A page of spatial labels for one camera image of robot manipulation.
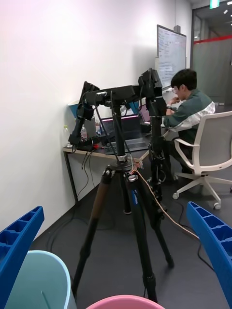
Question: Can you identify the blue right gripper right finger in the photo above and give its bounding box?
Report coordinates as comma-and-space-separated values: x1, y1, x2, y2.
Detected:
186, 201, 232, 309

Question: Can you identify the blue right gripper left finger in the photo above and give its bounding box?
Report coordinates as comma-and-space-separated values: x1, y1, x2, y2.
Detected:
0, 205, 45, 309

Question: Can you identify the pale blue plastic bin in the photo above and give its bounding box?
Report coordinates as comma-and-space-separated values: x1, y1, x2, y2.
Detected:
4, 250, 78, 309

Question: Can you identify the black tripod with blue label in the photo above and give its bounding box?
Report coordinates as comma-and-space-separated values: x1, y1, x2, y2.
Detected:
71, 106, 175, 304

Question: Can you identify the white office chair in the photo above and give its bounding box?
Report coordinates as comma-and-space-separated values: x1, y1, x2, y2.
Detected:
172, 111, 232, 211

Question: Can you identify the black stand with box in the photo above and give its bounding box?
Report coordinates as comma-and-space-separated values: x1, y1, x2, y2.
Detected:
138, 68, 170, 211

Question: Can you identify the person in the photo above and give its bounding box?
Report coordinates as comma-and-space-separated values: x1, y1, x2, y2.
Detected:
160, 68, 216, 175

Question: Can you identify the black laptop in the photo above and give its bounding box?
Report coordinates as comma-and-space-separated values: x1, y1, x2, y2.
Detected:
100, 114, 149, 155

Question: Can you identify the whiteboard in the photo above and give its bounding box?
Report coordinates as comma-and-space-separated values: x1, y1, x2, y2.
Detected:
156, 24, 188, 92

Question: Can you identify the orange cord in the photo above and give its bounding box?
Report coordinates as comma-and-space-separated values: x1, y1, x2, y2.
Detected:
130, 166, 200, 240

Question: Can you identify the black hanging cable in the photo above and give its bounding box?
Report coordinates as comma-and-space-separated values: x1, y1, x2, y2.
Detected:
76, 147, 96, 197

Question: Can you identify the wooden desk with black frame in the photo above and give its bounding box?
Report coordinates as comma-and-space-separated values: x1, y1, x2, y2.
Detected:
62, 135, 155, 204

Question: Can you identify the black camera rig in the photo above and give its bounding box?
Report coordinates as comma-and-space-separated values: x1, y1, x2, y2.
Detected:
68, 81, 142, 155

